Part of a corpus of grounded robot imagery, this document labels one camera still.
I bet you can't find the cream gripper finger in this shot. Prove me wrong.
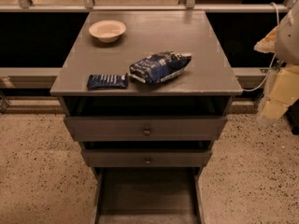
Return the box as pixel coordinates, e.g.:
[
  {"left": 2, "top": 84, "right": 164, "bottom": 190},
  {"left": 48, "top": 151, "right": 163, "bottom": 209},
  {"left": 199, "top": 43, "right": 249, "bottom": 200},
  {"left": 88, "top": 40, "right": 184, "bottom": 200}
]
[{"left": 254, "top": 26, "right": 278, "bottom": 53}]

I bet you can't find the blue chip bag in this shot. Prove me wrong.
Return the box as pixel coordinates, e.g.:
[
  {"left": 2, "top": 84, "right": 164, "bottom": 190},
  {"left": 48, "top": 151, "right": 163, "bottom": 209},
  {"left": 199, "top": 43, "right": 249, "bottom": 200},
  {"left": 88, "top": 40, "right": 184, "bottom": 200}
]
[{"left": 129, "top": 51, "right": 192, "bottom": 84}]

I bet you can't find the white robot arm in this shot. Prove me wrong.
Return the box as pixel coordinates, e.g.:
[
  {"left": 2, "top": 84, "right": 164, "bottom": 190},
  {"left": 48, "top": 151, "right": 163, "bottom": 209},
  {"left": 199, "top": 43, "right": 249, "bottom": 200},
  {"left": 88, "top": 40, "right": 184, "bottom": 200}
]
[{"left": 254, "top": 2, "right": 299, "bottom": 120}]

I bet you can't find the grey wooden drawer cabinet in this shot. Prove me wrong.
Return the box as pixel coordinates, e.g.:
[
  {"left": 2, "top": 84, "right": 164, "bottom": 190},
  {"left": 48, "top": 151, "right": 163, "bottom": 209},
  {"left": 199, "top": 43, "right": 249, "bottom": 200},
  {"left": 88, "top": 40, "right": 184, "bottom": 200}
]
[{"left": 50, "top": 10, "right": 244, "bottom": 224}]

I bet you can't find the grey open bottom drawer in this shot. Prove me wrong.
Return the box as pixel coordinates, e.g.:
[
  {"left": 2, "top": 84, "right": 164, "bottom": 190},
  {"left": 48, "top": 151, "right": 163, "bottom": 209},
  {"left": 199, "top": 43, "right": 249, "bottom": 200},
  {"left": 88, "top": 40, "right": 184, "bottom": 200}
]
[{"left": 90, "top": 168, "right": 206, "bottom": 224}]

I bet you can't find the grey middle drawer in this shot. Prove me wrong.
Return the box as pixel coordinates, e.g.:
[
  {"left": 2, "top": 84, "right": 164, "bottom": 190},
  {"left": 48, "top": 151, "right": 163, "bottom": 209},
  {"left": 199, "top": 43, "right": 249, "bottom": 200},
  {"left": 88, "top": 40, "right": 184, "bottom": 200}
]
[{"left": 81, "top": 149, "right": 212, "bottom": 167}]

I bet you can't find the grey top drawer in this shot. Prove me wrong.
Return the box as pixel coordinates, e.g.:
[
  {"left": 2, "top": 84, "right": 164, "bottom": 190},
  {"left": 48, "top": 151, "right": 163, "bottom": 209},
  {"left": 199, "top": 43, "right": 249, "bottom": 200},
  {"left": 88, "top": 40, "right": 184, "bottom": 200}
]
[{"left": 64, "top": 116, "right": 227, "bottom": 142}]

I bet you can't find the white ceramic bowl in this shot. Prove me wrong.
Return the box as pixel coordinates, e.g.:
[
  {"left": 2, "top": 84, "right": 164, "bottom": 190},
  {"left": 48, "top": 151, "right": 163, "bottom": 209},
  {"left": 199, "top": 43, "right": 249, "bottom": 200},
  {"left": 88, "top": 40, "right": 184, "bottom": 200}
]
[{"left": 89, "top": 21, "right": 126, "bottom": 43}]

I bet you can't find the blue snack bar wrapper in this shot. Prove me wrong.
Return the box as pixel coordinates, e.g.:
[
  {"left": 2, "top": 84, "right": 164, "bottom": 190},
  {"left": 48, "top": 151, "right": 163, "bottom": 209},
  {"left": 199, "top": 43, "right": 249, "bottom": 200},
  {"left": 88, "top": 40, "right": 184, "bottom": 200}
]
[{"left": 87, "top": 74, "right": 128, "bottom": 90}]

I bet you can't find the white cable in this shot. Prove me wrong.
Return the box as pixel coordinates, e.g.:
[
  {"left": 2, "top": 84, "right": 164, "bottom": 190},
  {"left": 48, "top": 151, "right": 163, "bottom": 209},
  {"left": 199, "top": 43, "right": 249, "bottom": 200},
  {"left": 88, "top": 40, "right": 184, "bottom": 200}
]
[{"left": 241, "top": 1, "right": 281, "bottom": 93}]

